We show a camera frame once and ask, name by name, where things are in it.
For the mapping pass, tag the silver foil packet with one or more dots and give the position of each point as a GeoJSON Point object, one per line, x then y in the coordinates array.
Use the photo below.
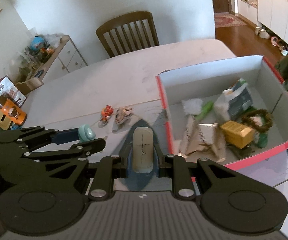
{"type": "Point", "coordinates": [202, 141]}

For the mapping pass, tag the white drawer sideboard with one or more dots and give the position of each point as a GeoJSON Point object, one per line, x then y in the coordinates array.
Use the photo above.
{"type": "Point", "coordinates": [64, 60]}

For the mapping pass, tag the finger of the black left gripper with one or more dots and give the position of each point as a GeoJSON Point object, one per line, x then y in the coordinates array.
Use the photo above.
{"type": "Point", "coordinates": [39, 136]}
{"type": "Point", "coordinates": [80, 150]}

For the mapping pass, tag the white bunny plush toy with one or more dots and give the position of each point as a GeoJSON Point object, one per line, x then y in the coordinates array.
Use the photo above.
{"type": "Point", "coordinates": [123, 114]}

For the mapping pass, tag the green plastic item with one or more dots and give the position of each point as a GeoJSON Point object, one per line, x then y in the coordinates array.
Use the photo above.
{"type": "Point", "coordinates": [204, 111]}

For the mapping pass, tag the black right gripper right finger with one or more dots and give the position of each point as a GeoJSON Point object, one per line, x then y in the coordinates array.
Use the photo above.
{"type": "Point", "coordinates": [181, 172]}

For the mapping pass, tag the yellow small carton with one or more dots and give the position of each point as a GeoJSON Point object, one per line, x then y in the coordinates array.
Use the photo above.
{"type": "Point", "coordinates": [237, 134]}

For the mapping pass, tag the dark wooden chair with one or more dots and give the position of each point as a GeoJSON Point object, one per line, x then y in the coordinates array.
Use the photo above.
{"type": "Point", "coordinates": [127, 33]}

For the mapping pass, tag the teal oval plastic case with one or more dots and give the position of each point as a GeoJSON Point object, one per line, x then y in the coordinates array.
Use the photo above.
{"type": "Point", "coordinates": [85, 133]}

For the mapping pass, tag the red patterned doormat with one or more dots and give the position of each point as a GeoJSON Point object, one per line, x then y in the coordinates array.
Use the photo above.
{"type": "Point", "coordinates": [227, 20]}

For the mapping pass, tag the red and white cardboard box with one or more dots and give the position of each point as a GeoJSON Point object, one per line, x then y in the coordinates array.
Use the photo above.
{"type": "Point", "coordinates": [206, 81]}

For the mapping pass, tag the red dragon keychain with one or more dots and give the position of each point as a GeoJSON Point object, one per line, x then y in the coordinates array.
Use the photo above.
{"type": "Point", "coordinates": [106, 113]}

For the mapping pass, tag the cream oval soap bar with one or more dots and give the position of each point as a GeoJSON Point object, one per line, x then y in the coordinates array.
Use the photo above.
{"type": "Point", "coordinates": [143, 150]}

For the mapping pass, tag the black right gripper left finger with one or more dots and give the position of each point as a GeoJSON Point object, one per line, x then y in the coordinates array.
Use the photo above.
{"type": "Point", "coordinates": [72, 177]}

